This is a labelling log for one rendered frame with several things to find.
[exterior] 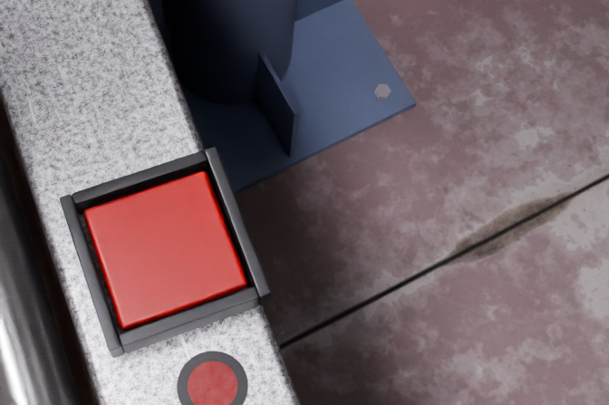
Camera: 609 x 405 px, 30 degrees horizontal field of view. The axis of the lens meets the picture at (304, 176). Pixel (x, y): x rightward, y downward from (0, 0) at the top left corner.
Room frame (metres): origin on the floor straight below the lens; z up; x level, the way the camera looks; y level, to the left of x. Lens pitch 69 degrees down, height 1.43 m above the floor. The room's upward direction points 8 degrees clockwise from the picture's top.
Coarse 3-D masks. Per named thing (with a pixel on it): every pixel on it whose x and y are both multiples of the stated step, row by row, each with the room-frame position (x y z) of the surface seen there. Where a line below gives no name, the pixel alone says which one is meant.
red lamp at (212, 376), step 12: (192, 372) 0.10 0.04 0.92; (204, 372) 0.10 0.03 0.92; (216, 372) 0.10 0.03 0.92; (228, 372) 0.10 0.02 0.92; (192, 384) 0.09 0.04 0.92; (204, 384) 0.09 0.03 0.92; (216, 384) 0.09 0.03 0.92; (228, 384) 0.09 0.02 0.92; (192, 396) 0.08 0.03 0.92; (204, 396) 0.09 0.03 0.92; (216, 396) 0.09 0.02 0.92; (228, 396) 0.09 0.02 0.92
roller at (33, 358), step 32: (0, 160) 0.18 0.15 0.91; (0, 192) 0.17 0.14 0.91; (0, 224) 0.15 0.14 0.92; (0, 256) 0.13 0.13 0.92; (32, 256) 0.14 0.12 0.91; (0, 288) 0.12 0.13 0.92; (32, 288) 0.12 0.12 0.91; (0, 320) 0.11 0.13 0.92; (32, 320) 0.11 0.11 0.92; (0, 352) 0.09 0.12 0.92; (32, 352) 0.09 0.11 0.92; (64, 352) 0.10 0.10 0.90; (0, 384) 0.08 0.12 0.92; (32, 384) 0.08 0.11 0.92; (64, 384) 0.08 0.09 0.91
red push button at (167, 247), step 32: (160, 192) 0.17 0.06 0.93; (192, 192) 0.18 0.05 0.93; (96, 224) 0.15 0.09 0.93; (128, 224) 0.16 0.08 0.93; (160, 224) 0.16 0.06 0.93; (192, 224) 0.16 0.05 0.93; (224, 224) 0.16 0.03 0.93; (128, 256) 0.14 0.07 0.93; (160, 256) 0.14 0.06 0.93; (192, 256) 0.14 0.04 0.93; (224, 256) 0.15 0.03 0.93; (128, 288) 0.13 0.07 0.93; (160, 288) 0.13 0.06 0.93; (192, 288) 0.13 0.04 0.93; (224, 288) 0.13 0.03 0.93; (128, 320) 0.11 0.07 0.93
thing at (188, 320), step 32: (192, 160) 0.19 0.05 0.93; (96, 192) 0.17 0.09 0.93; (128, 192) 0.17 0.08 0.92; (224, 192) 0.18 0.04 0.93; (256, 256) 0.15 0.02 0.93; (96, 288) 0.12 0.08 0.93; (256, 288) 0.13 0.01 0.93; (160, 320) 0.11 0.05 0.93; (192, 320) 0.12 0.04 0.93; (128, 352) 0.10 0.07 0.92
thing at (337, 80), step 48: (192, 0) 0.64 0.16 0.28; (240, 0) 0.64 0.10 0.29; (288, 0) 0.68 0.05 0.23; (336, 0) 0.81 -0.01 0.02; (192, 48) 0.64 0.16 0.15; (240, 48) 0.64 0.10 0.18; (288, 48) 0.69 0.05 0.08; (336, 48) 0.74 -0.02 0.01; (192, 96) 0.64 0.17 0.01; (240, 96) 0.64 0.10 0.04; (288, 96) 0.59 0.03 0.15; (336, 96) 0.67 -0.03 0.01; (384, 96) 0.67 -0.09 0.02; (240, 144) 0.58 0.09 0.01; (288, 144) 0.57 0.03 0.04; (336, 144) 0.60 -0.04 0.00
